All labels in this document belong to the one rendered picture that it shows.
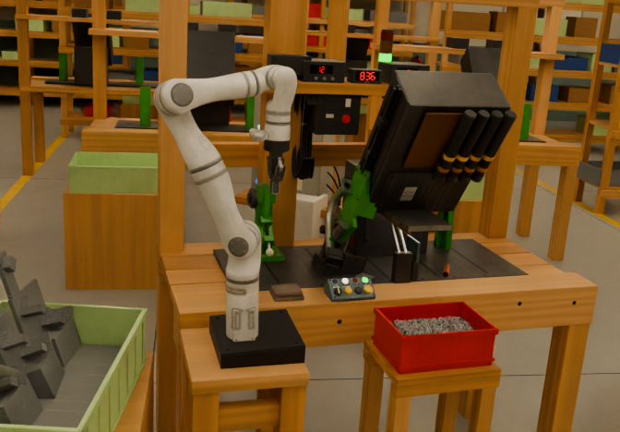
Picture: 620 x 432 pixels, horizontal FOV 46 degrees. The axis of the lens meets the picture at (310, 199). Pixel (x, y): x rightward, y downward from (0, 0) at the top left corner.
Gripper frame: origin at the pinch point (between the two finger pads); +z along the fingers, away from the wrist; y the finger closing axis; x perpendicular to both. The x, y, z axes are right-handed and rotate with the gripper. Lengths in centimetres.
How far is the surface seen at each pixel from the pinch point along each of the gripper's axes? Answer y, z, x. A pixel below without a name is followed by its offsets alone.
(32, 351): -22, 35, 66
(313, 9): 941, -40, -305
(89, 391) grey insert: -27, 45, 52
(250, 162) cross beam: 74, 9, -10
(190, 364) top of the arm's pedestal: -18, 45, 26
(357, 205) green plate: 28.0, 14.4, -37.5
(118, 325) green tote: -2, 39, 44
